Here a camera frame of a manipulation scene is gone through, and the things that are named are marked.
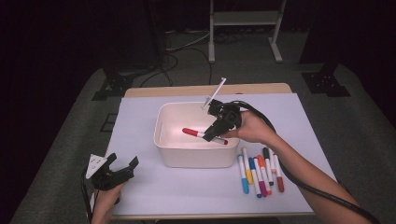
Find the person's right hand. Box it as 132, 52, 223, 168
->
222, 110, 280, 147

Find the white plastic bin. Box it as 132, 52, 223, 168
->
153, 101, 242, 169

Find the magenta marker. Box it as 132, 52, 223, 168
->
252, 156, 268, 198

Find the peach marker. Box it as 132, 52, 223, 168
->
268, 148, 277, 175

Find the black stand base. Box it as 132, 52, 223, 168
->
301, 62, 352, 98
92, 66, 134, 102

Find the person's left hand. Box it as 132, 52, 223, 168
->
91, 181, 127, 224

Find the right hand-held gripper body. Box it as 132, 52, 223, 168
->
201, 77, 243, 133

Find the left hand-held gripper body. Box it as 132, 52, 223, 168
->
85, 153, 133, 191

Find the left hand-held gripper cable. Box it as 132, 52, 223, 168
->
81, 167, 95, 224

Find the white metal stand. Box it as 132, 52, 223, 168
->
207, 0, 288, 64

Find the white floor cable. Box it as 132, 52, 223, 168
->
165, 29, 211, 52

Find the red marker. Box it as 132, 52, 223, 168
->
181, 127, 229, 147

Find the light blue marker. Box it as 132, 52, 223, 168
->
237, 153, 250, 195

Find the black marker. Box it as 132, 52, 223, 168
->
262, 147, 276, 187

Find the orange marker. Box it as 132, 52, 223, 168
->
257, 154, 273, 196

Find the black floor cable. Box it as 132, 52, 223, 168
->
164, 47, 214, 87
139, 52, 180, 88

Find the lavender table mat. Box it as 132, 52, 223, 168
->
106, 92, 337, 217

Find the yellow marker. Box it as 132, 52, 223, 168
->
241, 147, 254, 186

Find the dark floor plate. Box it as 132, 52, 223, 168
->
100, 112, 119, 133

